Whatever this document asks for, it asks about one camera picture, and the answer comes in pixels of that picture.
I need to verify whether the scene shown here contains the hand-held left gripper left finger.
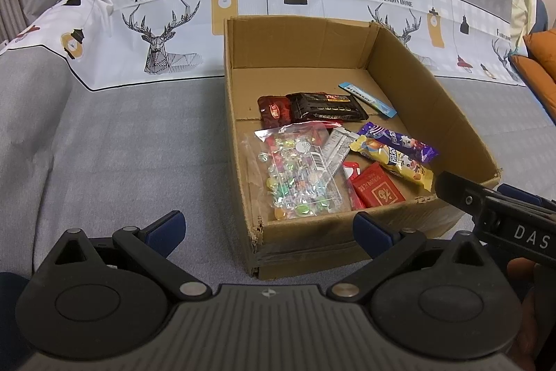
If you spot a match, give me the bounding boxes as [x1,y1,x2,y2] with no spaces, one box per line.
[38,209,213,303]

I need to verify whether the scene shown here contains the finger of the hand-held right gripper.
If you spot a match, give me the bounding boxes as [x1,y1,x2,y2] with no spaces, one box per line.
[434,171,489,220]
[497,183,556,210]

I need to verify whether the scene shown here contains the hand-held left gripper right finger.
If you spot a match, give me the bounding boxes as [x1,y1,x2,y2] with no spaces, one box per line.
[327,211,507,303]

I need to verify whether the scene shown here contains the red square packet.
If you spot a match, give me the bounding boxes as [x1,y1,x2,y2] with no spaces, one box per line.
[350,162,407,209]

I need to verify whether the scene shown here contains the brown cardboard box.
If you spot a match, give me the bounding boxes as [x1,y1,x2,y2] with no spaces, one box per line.
[223,15,502,280]

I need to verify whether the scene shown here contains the yellow snack packet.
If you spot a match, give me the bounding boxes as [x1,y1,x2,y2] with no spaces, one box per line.
[349,135,435,193]

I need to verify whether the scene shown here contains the purple snack packet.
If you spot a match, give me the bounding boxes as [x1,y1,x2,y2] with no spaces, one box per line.
[358,121,439,164]

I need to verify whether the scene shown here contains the clear bag of candies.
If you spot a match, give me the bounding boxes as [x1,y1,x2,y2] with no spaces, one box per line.
[241,123,348,221]

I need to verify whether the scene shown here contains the silver snack packet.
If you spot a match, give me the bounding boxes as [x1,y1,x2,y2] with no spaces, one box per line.
[324,127,361,176]

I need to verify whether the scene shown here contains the light blue stick packet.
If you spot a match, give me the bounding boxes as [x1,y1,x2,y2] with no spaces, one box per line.
[338,82,397,118]

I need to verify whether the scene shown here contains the dark brown cracker packet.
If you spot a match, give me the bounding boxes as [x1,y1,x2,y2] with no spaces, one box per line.
[286,91,366,123]

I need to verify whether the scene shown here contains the dark red candy packet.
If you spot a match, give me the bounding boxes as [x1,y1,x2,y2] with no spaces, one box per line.
[257,95,293,128]

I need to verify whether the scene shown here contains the person's right hand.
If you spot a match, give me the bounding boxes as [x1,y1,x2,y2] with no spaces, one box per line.
[506,257,540,360]

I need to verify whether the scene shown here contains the orange cushion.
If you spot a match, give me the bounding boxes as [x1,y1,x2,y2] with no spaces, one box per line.
[523,31,556,82]
[509,55,556,120]

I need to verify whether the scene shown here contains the dark blue clothing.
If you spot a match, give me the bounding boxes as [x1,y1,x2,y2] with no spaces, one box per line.
[0,272,33,371]

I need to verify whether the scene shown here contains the blue pillow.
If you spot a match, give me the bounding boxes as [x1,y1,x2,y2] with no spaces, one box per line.
[532,0,550,37]

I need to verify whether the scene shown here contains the deer printed sofa cover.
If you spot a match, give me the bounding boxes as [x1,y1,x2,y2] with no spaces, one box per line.
[22,0,536,94]

